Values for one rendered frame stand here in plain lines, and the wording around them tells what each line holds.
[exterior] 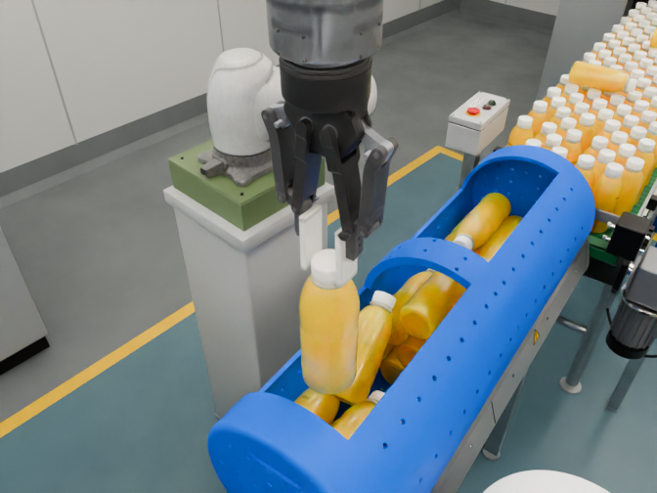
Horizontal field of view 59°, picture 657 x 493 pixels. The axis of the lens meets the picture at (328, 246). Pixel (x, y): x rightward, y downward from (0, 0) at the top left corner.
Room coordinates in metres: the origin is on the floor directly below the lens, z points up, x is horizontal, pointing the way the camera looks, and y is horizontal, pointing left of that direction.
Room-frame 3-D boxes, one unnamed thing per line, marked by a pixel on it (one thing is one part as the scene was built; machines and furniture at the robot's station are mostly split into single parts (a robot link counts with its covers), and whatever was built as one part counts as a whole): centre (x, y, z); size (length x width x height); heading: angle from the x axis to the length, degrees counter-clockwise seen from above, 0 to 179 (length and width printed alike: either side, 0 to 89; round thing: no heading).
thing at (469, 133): (1.55, -0.44, 1.05); 0.20 x 0.10 x 0.10; 144
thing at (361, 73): (0.46, 0.00, 1.62); 0.08 x 0.07 x 0.09; 54
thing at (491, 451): (1.12, -0.57, 0.31); 0.06 x 0.06 x 0.63; 54
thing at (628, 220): (1.13, -0.74, 0.95); 0.10 x 0.07 x 0.10; 54
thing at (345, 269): (0.45, -0.02, 1.47); 0.03 x 0.01 x 0.07; 144
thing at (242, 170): (1.26, 0.22, 1.11); 0.22 x 0.18 x 0.06; 136
